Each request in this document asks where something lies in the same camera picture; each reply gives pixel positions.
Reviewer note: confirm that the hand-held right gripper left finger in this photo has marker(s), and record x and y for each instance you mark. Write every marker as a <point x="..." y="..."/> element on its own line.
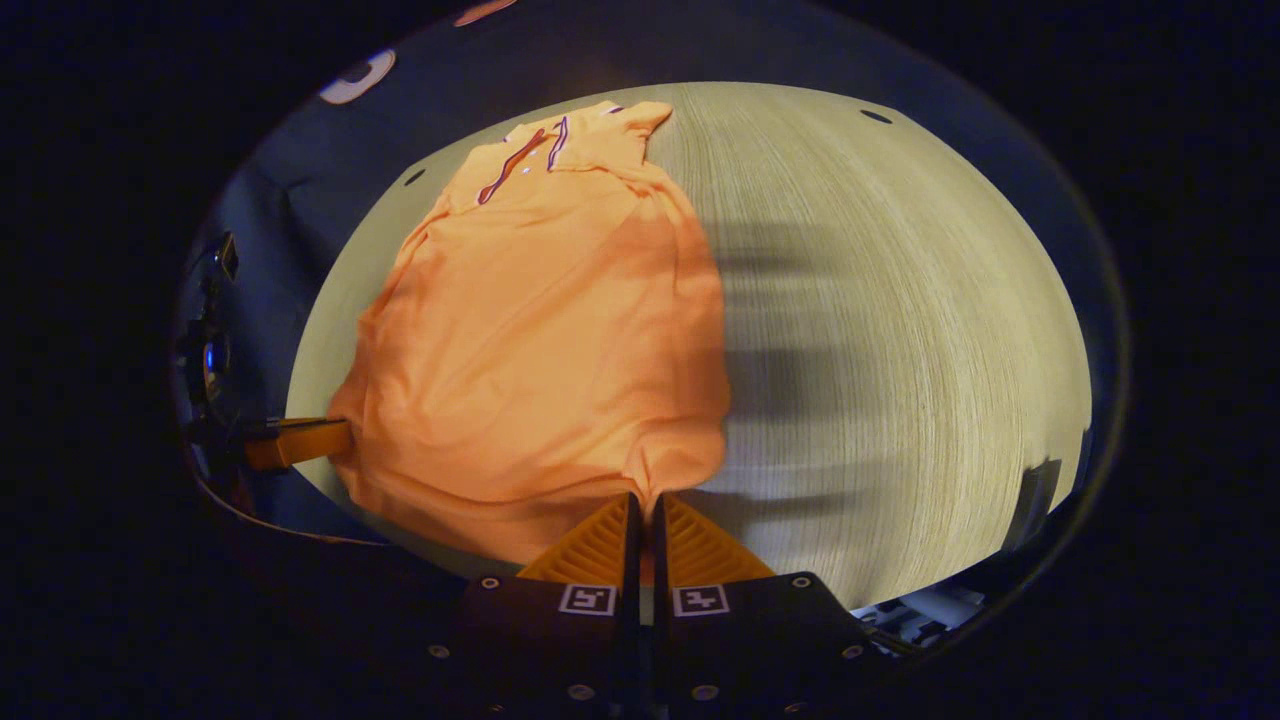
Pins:
<point x="540" y="650"/>

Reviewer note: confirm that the orange polo T-shirt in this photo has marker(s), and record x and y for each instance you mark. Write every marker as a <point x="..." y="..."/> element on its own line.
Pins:
<point x="550" y="340"/>

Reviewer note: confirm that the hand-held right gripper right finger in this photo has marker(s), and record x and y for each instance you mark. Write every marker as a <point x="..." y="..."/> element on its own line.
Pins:
<point x="760" y="650"/>

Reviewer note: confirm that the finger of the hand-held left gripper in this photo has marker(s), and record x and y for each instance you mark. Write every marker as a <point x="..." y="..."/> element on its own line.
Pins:
<point x="300" y="442"/>

